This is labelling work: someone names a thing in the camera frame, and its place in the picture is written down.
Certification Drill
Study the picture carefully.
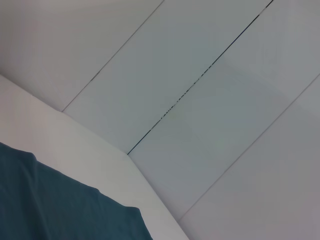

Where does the teal t-shirt with pink print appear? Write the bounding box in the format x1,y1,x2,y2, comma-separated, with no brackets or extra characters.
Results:
0,141,154,240

